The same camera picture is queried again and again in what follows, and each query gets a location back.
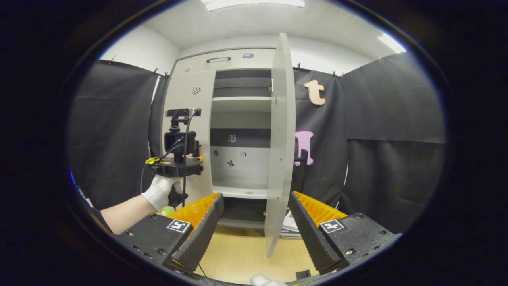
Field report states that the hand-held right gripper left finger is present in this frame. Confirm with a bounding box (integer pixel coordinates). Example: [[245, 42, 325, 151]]
[[115, 193, 225, 275]]

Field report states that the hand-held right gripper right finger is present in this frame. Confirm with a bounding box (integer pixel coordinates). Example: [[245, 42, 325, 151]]
[[288, 191, 402, 276]]

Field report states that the beige cabinet door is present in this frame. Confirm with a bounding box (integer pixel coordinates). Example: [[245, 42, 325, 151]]
[[264, 33, 296, 259], [162, 71, 217, 207]]

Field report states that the beige double-door shoe cabinet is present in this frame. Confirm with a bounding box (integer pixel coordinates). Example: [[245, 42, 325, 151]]
[[161, 33, 296, 259]]

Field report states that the white printed box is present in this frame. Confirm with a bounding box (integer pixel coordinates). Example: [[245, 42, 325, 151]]
[[280, 210, 303, 239]]

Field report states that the black backdrop cloth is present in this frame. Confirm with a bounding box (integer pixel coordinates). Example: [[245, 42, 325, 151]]
[[67, 52, 447, 235]]

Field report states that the large ceiling light panel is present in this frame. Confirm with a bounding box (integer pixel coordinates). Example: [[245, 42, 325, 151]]
[[200, 0, 305, 11]]

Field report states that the small ceiling light panel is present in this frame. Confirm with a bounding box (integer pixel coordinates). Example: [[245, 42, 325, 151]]
[[378, 32, 407, 54]]

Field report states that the black right door handle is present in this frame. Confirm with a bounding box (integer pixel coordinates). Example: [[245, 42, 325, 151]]
[[294, 149, 309, 195]]

